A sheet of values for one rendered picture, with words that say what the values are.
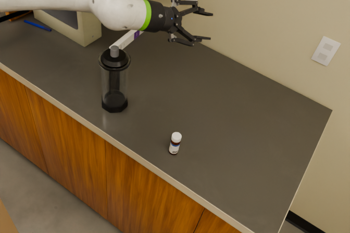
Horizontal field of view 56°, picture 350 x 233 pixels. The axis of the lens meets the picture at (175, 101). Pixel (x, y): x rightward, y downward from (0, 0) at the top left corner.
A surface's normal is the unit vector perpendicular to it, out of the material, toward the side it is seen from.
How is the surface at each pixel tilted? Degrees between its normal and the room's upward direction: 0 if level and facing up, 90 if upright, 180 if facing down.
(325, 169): 90
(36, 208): 0
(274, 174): 0
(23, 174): 0
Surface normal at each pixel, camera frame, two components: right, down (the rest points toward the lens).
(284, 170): 0.14, -0.68
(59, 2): 0.47, 0.75
